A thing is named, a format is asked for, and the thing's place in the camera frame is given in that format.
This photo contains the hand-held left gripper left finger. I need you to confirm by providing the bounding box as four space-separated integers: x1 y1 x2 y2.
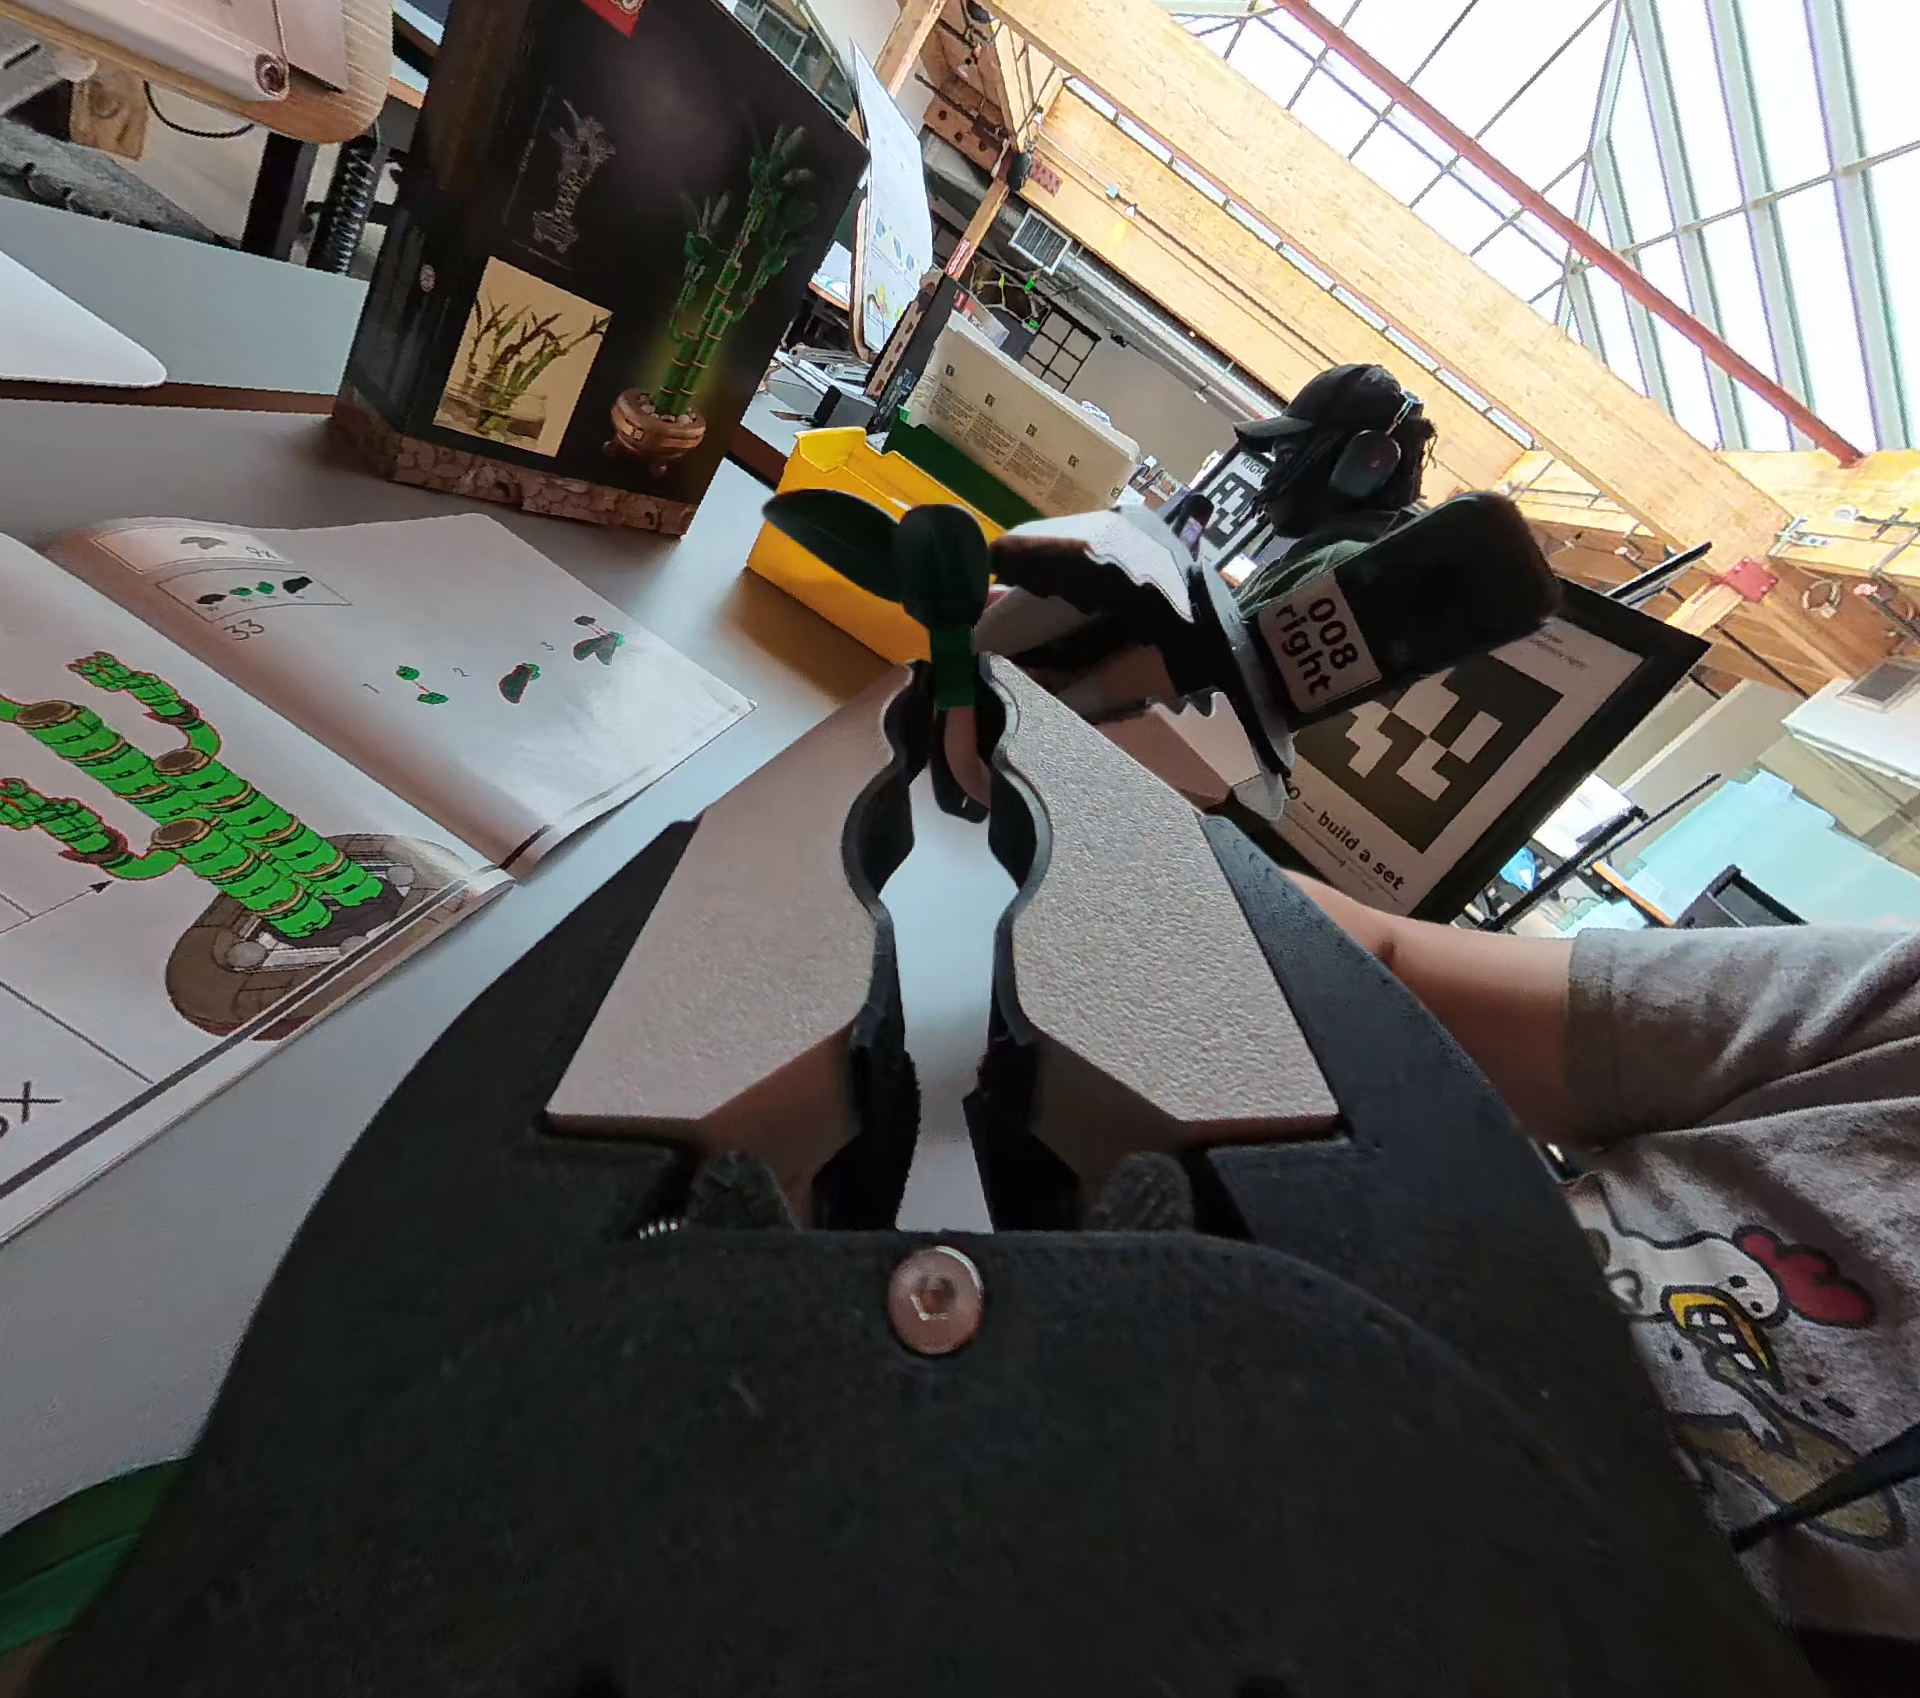
547 664 935 1190

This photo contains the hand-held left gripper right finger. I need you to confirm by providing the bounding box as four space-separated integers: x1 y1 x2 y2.
983 659 1340 1190

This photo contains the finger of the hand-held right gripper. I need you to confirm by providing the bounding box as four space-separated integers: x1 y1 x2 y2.
983 507 1201 626
973 618 1223 755

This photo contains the green lego leaf sprig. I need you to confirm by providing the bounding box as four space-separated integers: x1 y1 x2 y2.
766 489 997 822

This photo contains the person's right forearm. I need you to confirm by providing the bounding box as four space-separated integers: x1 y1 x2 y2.
1287 870 1594 1148

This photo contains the lego instruction booklet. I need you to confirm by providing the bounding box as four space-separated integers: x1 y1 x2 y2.
0 514 755 1248

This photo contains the black lego set box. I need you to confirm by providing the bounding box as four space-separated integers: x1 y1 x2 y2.
330 0 872 540

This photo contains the white cardboard box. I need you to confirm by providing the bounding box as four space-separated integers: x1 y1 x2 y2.
883 315 1140 527

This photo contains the black framed tag sign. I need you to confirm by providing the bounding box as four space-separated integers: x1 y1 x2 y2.
1237 579 1711 924

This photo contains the yellow plastic bin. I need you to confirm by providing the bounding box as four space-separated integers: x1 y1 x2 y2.
744 426 1010 669

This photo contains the white poster board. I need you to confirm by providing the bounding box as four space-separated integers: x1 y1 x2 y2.
843 40 935 361

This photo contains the red ceiling pipe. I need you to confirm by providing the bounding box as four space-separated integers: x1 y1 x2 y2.
1036 0 1865 467

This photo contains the green object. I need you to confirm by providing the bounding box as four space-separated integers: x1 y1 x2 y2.
0 1458 188 1660

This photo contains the white stand base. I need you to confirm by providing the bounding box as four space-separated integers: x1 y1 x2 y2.
0 250 168 392

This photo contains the black strap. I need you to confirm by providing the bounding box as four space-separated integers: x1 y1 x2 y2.
1724 1427 1920 1552

